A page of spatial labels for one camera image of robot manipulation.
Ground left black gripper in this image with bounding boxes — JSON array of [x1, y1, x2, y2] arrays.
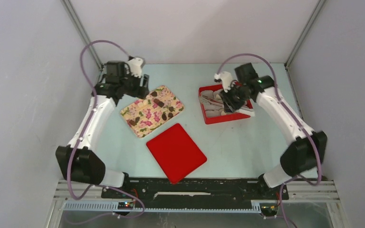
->
[[119, 68, 149, 100]]

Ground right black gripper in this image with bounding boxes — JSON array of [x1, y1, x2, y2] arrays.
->
[[219, 83, 251, 113]]

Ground white handled metal tongs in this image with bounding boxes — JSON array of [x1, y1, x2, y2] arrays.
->
[[200, 94, 256, 118]]

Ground red chocolate box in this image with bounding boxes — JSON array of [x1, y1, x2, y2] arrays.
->
[[198, 84, 255, 124]]

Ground red box lid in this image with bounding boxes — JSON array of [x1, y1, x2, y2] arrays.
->
[[146, 123, 207, 184]]

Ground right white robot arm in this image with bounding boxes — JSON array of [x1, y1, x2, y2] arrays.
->
[[214, 63, 327, 199]]

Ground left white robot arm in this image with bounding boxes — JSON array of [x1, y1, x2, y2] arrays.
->
[[55, 57, 149, 198]]

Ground floral pattern tray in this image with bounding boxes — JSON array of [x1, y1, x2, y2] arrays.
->
[[120, 85, 185, 138]]

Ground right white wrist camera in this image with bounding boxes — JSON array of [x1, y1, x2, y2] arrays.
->
[[214, 71, 233, 93]]

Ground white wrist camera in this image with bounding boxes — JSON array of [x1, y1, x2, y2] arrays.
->
[[214, 71, 233, 93], [127, 56, 145, 78]]

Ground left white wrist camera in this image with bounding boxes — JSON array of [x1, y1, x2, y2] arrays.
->
[[127, 56, 145, 78]]

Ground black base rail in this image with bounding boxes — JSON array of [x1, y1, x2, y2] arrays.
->
[[101, 178, 280, 210]]

